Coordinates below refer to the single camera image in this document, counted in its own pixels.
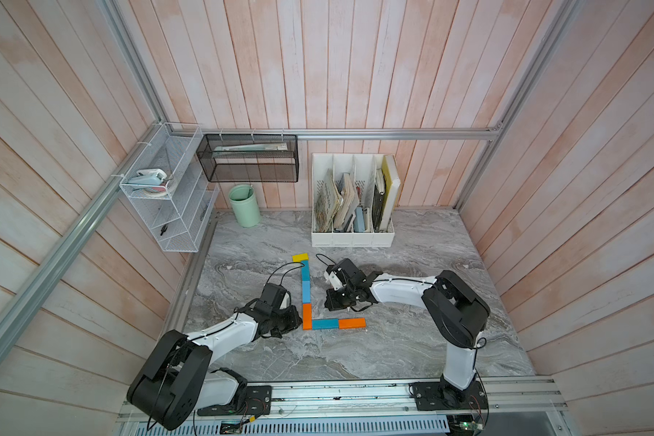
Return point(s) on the orange wooden block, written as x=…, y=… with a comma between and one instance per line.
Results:
x=352, y=323
x=307, y=316

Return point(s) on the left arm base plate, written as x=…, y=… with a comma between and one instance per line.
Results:
x=249, y=401

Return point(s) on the cream hardcover book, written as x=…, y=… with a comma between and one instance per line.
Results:
x=392, y=189

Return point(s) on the black wire mesh basket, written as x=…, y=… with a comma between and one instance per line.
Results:
x=249, y=158

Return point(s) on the white wire shelf rack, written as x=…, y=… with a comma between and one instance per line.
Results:
x=178, y=220

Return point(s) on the small yellow wooden block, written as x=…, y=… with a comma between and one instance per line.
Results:
x=300, y=258

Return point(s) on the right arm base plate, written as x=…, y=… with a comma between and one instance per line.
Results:
x=442, y=396

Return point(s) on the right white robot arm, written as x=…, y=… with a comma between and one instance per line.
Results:
x=459, y=312

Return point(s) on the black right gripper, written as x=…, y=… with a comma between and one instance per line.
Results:
x=332, y=304

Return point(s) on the aluminium front rail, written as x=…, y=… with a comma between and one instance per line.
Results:
x=352, y=405

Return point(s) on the mint green plastic cup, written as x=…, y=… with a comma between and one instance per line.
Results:
x=244, y=204

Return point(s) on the white plastic file organizer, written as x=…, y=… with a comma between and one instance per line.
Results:
x=360, y=182

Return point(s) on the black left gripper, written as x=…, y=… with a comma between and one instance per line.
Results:
x=293, y=322

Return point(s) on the illustrated Chinese history book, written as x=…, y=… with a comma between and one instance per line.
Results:
x=327, y=204

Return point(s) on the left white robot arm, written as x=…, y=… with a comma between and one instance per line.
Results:
x=175, y=381

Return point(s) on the light blue wooden block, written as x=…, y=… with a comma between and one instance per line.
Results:
x=306, y=292

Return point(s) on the teal wooden block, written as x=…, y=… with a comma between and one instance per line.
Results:
x=325, y=324
x=305, y=271

